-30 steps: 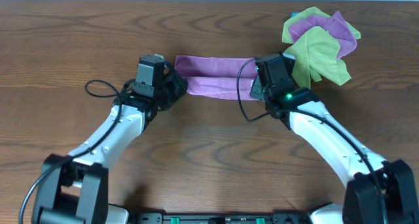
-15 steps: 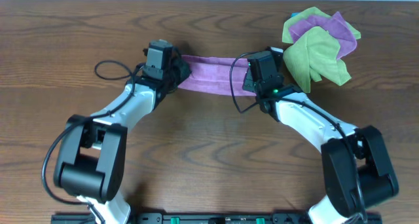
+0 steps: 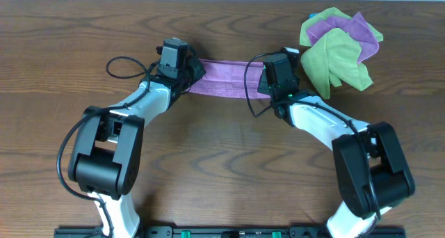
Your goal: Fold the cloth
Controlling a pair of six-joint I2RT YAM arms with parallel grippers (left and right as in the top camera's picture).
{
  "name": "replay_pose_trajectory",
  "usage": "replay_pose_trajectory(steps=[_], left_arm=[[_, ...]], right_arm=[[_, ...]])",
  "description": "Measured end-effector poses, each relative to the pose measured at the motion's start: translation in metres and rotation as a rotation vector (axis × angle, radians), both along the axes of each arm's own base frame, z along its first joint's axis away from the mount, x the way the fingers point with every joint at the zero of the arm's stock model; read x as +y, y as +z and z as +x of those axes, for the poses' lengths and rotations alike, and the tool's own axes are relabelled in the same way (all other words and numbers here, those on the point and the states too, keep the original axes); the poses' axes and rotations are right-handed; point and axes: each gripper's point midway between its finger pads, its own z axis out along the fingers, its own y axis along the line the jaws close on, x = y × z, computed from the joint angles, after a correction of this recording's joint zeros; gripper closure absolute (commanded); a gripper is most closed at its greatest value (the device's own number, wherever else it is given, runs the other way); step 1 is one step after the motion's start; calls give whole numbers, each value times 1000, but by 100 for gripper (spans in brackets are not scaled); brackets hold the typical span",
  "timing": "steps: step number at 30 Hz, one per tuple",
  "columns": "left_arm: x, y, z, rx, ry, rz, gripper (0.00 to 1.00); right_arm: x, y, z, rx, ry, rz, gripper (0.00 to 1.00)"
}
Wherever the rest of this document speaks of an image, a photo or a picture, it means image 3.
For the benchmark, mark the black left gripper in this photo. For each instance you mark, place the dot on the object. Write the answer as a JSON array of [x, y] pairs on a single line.
[[199, 69]]

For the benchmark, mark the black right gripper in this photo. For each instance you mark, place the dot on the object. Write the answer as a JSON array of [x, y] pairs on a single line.
[[262, 88]]

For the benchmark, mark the purple microfiber cloth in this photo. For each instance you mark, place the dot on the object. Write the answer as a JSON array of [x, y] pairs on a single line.
[[226, 79]]

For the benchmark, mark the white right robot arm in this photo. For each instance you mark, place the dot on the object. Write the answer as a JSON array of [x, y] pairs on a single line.
[[372, 172]]

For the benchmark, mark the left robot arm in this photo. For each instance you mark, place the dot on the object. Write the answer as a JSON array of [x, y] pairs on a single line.
[[106, 155]]

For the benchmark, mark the green cloth back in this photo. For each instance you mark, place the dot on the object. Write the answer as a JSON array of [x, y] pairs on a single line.
[[304, 40]]

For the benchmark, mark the green cloth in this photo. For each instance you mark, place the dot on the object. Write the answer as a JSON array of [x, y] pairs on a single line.
[[304, 40], [332, 60]]

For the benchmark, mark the green cloth front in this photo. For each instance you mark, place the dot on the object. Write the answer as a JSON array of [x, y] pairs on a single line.
[[332, 60]]

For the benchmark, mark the purple cloth in pile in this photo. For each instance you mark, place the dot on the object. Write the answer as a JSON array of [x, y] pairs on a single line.
[[356, 27]]

